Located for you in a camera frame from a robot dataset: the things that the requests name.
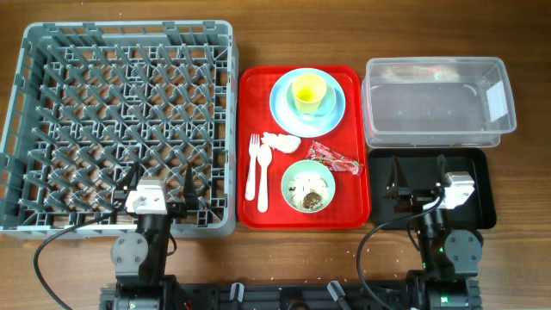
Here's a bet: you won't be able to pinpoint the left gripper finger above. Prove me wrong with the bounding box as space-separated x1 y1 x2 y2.
183 164 199 207
115 162 140 191

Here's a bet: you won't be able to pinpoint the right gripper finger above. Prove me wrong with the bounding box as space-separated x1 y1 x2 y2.
436 154 451 185
383 155 407 199

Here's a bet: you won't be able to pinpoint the white plastic fork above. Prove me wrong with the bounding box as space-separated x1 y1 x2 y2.
245 133 260 201

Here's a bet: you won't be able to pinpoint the red snack wrapper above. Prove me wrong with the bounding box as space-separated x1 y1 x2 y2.
306 141 364 176

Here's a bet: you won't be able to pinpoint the white plastic spoon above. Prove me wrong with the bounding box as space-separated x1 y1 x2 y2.
257 144 272 213

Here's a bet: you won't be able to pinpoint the mint green food bowl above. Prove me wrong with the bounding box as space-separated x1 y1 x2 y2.
281 160 336 214

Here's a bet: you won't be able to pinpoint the white napkin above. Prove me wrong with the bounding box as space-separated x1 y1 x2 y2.
261 132 301 153

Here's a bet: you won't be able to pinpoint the yellow plastic cup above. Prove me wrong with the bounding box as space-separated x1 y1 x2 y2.
291 73 327 114

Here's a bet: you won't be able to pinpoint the rice and food scraps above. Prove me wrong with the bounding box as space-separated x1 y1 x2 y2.
287 172 329 212

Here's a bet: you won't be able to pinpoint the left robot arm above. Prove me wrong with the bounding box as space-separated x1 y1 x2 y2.
99 163 199 309

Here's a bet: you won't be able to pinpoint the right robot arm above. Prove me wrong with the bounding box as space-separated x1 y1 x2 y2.
383 155 483 309

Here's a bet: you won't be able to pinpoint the black waste tray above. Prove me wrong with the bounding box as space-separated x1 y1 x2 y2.
368 148 497 229

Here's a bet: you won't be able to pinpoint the grey dishwasher rack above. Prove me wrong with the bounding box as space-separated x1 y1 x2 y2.
1 20 239 239

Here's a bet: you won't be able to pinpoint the clear plastic bin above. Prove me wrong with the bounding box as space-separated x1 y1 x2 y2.
362 57 517 148

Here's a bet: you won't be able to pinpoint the red plastic tray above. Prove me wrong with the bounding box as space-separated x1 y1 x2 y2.
236 65 371 230

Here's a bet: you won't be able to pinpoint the small mint green bowl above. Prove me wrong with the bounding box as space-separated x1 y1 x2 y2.
287 83 337 119

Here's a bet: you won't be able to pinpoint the light blue plate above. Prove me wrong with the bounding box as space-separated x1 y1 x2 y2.
269 68 346 138

